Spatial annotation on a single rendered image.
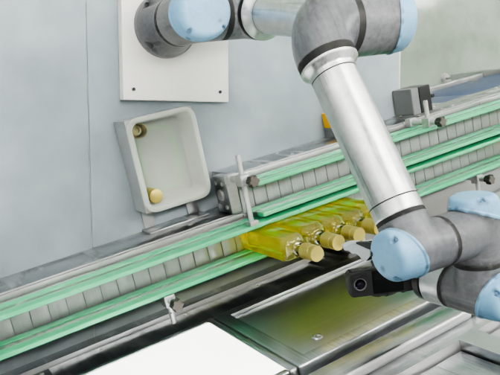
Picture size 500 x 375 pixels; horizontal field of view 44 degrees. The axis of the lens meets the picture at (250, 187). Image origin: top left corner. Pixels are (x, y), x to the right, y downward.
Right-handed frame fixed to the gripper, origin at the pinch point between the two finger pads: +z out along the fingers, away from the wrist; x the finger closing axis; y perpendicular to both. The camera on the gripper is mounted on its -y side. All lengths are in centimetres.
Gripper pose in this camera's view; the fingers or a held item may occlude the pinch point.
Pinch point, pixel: (345, 261)
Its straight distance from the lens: 121.9
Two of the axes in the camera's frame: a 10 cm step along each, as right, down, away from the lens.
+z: -5.2, -0.7, 8.5
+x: -1.2, -9.8, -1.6
